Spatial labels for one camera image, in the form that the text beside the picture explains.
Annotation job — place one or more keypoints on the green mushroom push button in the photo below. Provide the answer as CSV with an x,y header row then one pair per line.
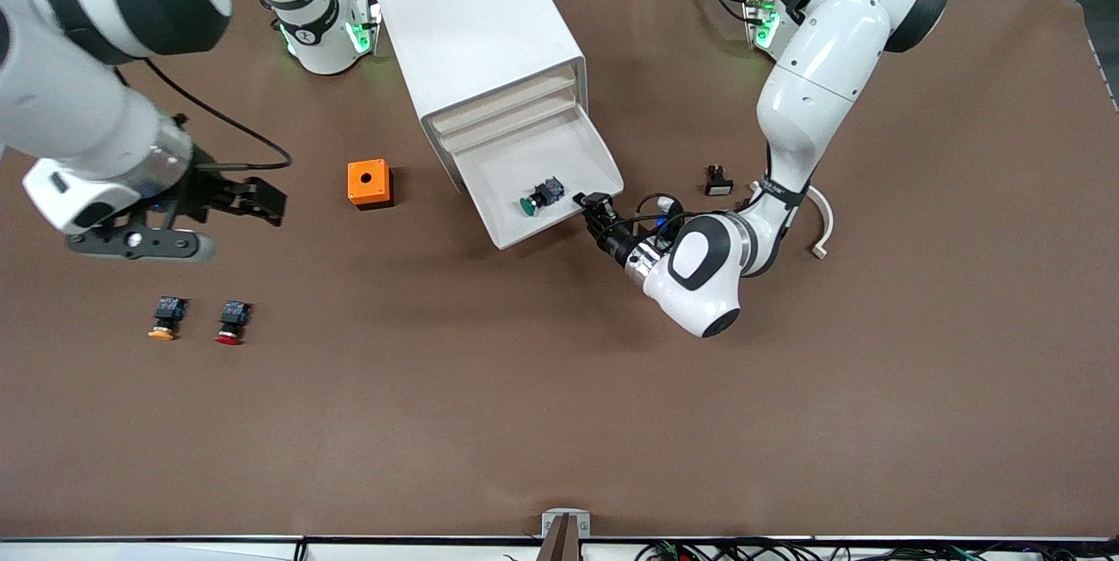
x,y
546,194

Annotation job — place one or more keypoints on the brown post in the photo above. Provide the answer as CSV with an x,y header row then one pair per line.
x,y
561,543

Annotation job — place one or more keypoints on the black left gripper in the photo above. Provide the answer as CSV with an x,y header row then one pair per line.
x,y
615,238

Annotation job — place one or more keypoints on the yellow mushroom push button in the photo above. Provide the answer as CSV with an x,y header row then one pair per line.
x,y
168,312

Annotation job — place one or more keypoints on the grey metal bracket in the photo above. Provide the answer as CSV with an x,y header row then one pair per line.
x,y
548,524

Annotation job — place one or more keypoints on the brown table mat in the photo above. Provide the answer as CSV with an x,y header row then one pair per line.
x,y
559,369

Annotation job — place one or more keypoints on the red mushroom push button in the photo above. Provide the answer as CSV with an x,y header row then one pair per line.
x,y
232,316

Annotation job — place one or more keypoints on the white curved plastic clamp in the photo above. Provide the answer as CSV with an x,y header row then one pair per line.
x,y
827,225

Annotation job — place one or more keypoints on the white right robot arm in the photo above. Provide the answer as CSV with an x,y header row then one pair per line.
x,y
70,107

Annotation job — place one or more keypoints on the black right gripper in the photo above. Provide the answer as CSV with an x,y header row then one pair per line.
x,y
206,188

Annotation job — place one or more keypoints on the black switch with white face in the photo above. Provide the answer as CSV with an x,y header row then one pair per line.
x,y
719,183

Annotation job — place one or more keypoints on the orange button enclosure box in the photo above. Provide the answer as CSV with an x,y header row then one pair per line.
x,y
367,181

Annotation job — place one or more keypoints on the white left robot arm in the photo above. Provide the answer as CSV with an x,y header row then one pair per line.
x,y
813,89

